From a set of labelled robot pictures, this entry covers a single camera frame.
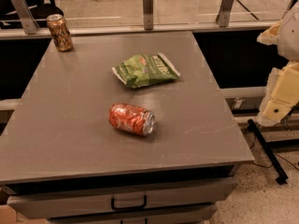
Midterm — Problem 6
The black office chair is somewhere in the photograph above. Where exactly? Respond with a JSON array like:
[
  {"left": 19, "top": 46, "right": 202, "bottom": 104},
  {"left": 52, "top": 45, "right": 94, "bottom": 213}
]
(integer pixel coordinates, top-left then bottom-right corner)
[{"left": 0, "top": 0, "right": 64, "bottom": 29}]

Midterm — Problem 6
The left metal glass bracket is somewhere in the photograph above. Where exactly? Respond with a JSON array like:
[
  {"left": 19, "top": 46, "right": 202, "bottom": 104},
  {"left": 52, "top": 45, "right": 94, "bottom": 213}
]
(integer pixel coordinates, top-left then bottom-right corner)
[{"left": 10, "top": 0, "right": 39, "bottom": 35}]

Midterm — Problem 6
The black floor stand bar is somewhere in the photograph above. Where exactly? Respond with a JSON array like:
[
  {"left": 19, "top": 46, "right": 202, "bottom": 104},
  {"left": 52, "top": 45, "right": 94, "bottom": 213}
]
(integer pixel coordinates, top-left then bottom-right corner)
[{"left": 248, "top": 119, "right": 288, "bottom": 185}]

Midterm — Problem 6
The middle metal glass bracket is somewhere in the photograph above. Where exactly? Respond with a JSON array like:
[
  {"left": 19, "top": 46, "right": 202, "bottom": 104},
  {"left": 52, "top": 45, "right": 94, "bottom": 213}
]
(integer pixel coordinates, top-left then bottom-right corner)
[{"left": 142, "top": 0, "right": 153, "bottom": 30}]

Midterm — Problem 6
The green chip bag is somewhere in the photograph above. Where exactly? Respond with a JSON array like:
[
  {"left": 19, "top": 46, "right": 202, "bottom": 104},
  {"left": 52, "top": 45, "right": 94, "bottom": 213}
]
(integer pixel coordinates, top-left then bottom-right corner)
[{"left": 112, "top": 53, "right": 180, "bottom": 89}]

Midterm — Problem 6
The right metal glass bracket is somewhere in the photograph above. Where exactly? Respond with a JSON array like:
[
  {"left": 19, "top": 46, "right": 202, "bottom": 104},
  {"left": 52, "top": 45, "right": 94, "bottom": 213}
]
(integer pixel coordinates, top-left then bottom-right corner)
[{"left": 216, "top": 0, "right": 234, "bottom": 27}]

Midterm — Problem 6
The black cable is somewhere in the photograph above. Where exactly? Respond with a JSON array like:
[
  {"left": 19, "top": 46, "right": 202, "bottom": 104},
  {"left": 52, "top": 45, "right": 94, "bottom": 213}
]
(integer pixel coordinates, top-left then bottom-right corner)
[{"left": 249, "top": 131, "right": 299, "bottom": 173}]

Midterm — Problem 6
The grey lower drawer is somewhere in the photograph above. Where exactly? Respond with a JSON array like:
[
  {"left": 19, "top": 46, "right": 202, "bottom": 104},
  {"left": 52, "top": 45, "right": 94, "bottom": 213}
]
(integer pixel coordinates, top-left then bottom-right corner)
[{"left": 49, "top": 204, "right": 217, "bottom": 224}]

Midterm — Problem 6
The red coke can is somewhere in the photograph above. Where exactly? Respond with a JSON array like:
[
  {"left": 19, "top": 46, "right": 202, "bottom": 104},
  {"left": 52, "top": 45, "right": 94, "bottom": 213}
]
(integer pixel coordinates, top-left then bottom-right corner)
[{"left": 108, "top": 104, "right": 155, "bottom": 136}]

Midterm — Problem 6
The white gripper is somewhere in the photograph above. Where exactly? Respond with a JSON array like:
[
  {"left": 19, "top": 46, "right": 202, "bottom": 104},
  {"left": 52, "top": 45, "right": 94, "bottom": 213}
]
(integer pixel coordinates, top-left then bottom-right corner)
[{"left": 256, "top": 21, "right": 299, "bottom": 127}]

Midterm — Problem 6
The grey drawer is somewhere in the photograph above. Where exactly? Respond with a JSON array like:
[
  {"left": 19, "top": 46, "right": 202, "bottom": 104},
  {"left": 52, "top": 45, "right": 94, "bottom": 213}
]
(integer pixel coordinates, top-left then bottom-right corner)
[
  {"left": 49, "top": 204, "right": 217, "bottom": 224},
  {"left": 7, "top": 176, "right": 237, "bottom": 219}
]

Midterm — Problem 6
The black drawer handle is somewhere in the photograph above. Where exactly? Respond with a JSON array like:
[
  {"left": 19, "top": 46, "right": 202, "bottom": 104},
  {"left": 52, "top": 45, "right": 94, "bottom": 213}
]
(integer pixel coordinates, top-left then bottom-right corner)
[{"left": 110, "top": 195, "right": 148, "bottom": 212}]

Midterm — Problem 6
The gold brown soda can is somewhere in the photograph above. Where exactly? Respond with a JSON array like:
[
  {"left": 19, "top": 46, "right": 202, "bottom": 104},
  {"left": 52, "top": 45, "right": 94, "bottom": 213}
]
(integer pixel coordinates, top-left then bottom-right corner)
[{"left": 47, "top": 14, "right": 74, "bottom": 52}]

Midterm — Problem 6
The metal glass bracket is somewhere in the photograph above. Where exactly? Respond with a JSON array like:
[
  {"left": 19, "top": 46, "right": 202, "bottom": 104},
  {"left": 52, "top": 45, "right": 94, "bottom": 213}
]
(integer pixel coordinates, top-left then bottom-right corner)
[
  {"left": 10, "top": 0, "right": 39, "bottom": 35},
  {"left": 216, "top": 0, "right": 234, "bottom": 27},
  {"left": 142, "top": 0, "right": 153, "bottom": 30}
]

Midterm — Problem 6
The grey top drawer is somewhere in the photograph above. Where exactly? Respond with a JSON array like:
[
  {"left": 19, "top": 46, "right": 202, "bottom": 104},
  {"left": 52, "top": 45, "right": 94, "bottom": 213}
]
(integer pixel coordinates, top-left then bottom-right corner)
[{"left": 7, "top": 176, "right": 237, "bottom": 219}]

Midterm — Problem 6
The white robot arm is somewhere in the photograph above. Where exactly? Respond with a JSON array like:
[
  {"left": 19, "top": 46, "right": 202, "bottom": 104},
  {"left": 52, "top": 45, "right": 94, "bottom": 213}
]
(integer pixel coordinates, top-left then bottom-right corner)
[{"left": 257, "top": 7, "right": 299, "bottom": 126}]

